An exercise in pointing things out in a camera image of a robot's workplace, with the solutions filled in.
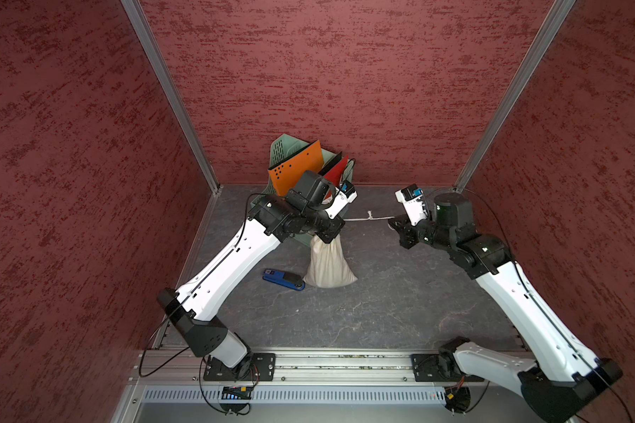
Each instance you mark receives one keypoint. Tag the aluminium corner post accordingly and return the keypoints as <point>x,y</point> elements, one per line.
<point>539,46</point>
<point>149,44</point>

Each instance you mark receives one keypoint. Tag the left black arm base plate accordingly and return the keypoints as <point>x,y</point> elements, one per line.
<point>255,367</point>

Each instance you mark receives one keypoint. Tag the blue black stapler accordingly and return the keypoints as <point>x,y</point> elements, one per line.
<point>284,279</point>

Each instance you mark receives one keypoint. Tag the beige drawstring cloth bag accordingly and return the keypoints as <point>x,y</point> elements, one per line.
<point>328,268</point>

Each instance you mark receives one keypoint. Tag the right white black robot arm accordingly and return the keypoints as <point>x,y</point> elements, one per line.
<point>564,375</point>

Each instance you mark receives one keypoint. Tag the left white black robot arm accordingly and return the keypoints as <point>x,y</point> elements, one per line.
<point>312,206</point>

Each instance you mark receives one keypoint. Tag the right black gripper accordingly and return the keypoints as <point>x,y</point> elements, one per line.
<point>405,229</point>

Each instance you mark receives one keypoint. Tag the right aluminium corner post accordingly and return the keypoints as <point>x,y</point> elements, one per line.
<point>539,46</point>

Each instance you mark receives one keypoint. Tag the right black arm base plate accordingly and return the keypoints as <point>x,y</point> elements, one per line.
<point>428,367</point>

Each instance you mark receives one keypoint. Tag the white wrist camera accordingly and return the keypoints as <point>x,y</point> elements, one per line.
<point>413,201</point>
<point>345,195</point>

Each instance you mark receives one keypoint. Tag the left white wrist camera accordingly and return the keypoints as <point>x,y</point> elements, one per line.
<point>345,195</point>

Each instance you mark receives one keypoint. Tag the orange folder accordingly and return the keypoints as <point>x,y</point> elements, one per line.
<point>290,158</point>

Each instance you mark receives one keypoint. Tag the green plastic file rack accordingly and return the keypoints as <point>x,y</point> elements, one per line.
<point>307,238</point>

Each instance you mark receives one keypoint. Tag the left aluminium corner post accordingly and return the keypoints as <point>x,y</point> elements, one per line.
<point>149,44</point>

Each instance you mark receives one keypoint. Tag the red folder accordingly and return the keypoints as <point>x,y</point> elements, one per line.
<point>334,169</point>

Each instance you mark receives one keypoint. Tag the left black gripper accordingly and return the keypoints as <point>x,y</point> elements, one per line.
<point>332,226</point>

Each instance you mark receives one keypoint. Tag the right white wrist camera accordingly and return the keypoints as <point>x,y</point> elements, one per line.
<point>413,201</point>

